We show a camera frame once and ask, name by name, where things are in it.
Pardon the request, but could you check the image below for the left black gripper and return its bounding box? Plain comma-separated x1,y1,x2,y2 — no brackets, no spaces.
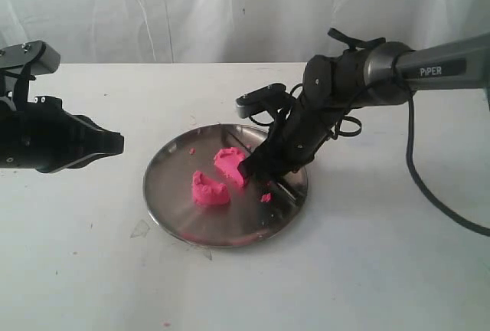
1,97,124,173

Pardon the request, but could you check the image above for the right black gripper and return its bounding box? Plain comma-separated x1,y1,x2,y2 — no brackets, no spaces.
237,94,337,179

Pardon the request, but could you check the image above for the black knife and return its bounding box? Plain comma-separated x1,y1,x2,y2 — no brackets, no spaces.
224,129,302,204

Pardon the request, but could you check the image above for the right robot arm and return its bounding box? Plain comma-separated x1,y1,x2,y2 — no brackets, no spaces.
236,34,489,177

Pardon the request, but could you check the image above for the pink clay crumb right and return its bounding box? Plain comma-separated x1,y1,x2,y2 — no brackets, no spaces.
260,193,272,203

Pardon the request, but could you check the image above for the round steel plate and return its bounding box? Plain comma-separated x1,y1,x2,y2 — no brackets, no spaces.
143,124,309,247

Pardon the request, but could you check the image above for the white backdrop curtain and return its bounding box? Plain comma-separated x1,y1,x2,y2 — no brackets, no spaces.
1,0,489,63

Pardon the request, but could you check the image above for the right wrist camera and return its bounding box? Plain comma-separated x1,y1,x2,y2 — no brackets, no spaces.
235,83,295,119

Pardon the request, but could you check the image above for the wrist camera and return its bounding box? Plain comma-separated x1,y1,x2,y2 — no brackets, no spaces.
235,83,295,119
1,41,60,111

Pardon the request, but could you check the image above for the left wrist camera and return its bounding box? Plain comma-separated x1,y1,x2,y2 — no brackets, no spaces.
1,41,60,111

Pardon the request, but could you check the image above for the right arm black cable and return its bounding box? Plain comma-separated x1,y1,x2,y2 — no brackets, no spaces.
248,28,490,238

